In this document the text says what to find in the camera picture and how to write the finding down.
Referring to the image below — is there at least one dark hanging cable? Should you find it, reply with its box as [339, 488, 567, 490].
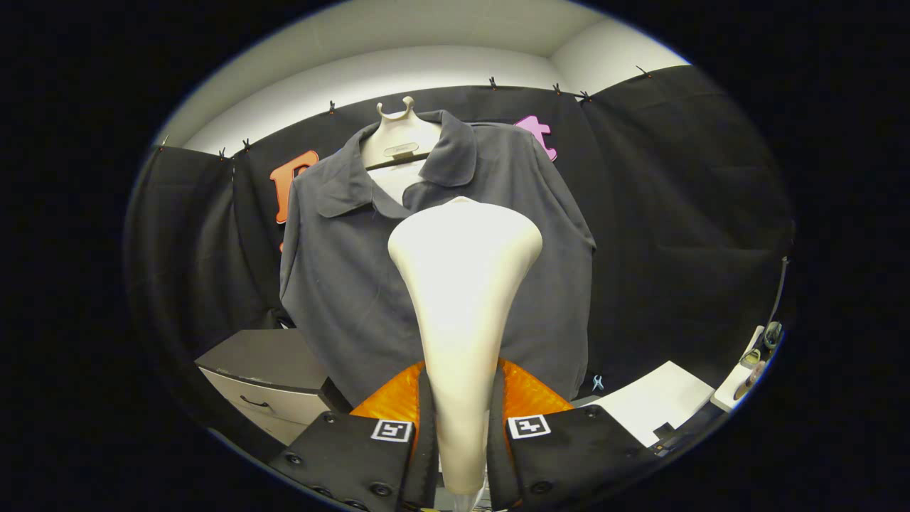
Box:
[766, 256, 790, 329]

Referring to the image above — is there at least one grey drawer cabinet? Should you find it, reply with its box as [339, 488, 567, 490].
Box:
[196, 329, 353, 447]

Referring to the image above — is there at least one white garment steamer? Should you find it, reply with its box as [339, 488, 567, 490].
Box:
[387, 197, 544, 511]

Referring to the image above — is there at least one brown bottle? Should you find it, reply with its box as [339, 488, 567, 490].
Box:
[736, 359, 767, 399]

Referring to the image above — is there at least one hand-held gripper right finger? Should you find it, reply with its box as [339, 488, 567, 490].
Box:
[487, 358, 658, 511]

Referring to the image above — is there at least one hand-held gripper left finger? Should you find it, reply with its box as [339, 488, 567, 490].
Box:
[269, 361, 440, 511]

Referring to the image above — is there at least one cream garment hanger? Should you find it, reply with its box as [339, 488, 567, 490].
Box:
[360, 96, 443, 203]

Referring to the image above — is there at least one white table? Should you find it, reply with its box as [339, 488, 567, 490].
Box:
[572, 361, 715, 447]

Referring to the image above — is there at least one white side shelf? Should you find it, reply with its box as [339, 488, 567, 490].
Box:
[711, 326, 783, 413]

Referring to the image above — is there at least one grey polo shirt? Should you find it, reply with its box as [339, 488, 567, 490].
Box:
[279, 109, 596, 407]

